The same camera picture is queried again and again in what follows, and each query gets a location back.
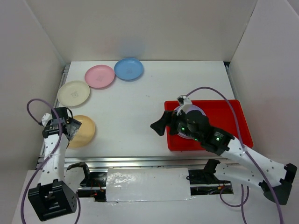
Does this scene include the red plastic bin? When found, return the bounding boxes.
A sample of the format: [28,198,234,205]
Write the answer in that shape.
[166,99,254,152]

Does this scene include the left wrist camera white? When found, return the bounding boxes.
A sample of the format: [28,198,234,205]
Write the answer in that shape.
[39,113,52,127]

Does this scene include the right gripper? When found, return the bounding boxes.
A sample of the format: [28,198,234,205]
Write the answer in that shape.
[149,107,201,141]

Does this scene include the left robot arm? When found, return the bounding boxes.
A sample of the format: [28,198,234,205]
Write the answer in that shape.
[28,107,92,221]

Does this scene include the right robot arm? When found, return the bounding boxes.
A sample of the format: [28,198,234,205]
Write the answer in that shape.
[150,110,297,205]

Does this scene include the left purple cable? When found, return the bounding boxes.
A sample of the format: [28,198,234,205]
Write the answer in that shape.
[20,98,81,224]

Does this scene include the white foam block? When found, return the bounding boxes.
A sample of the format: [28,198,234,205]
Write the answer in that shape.
[106,168,191,202]

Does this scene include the yellow plate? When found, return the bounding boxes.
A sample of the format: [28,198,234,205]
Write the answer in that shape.
[68,115,96,149]

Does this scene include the pink plate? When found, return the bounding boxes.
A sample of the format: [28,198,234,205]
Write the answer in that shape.
[85,65,115,89]

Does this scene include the cream white plate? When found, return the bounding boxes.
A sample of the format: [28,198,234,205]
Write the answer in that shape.
[57,80,90,107]

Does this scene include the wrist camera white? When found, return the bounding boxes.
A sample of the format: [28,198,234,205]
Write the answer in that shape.
[177,95,192,116]
[39,113,52,127]

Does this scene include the purple plate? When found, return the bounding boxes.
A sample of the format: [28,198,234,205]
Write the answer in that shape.
[175,105,208,141]

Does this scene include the far blue plate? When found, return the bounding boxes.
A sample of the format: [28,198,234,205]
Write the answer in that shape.
[114,58,144,81]

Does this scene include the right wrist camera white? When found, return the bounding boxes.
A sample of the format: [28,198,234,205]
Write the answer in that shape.
[177,95,192,116]

